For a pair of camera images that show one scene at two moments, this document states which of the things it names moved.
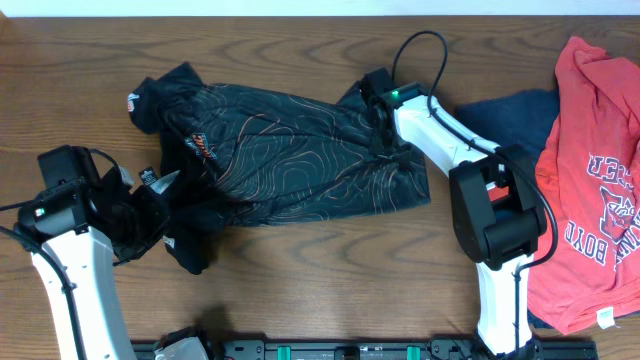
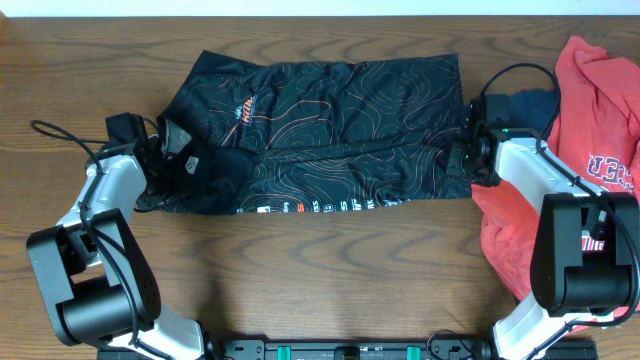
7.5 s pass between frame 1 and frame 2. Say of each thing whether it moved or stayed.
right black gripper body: moved
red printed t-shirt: stayed
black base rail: stayed
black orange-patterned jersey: moved
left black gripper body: moved
